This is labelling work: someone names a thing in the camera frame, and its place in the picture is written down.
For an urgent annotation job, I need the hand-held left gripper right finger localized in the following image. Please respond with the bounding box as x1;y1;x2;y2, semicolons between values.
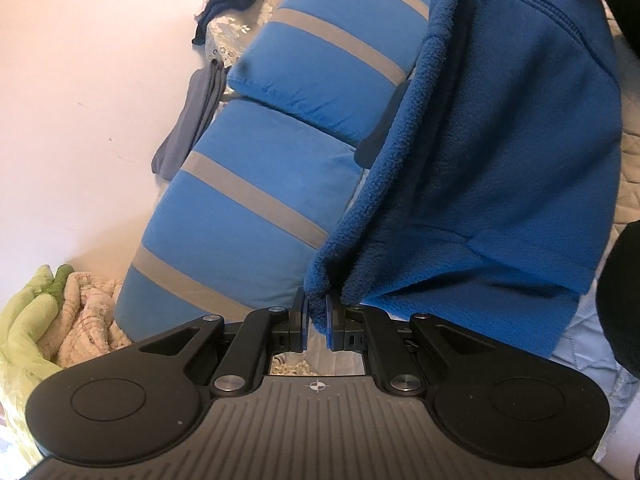
325;294;493;396

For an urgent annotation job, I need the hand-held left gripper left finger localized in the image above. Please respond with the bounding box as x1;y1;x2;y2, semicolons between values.
140;290;308;396

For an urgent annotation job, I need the blue fleece jacket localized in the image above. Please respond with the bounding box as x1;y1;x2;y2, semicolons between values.
304;0;624;359

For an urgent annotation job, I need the blue grey-striped pillow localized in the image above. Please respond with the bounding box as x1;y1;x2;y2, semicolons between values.
226;0;437;149
115;97;367;347

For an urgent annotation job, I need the beige fuzzy blanket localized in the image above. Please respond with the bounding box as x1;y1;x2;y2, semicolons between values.
37;270;134;372

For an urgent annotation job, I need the grey folded cloth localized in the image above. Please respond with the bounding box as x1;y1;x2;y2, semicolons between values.
151;57;229;182

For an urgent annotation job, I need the light green cloth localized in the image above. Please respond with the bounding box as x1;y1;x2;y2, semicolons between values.
0;263;74;463

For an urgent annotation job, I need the silver lace cover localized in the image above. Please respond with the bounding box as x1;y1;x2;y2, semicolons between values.
202;0;322;69

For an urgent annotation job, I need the navy garment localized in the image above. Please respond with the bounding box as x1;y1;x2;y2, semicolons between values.
191;0;282;47

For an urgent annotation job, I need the grey quilted bedspread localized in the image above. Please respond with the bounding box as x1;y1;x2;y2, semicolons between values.
547;0;640;463

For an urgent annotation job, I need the dark cloth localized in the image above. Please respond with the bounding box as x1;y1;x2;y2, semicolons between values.
601;0;640;56

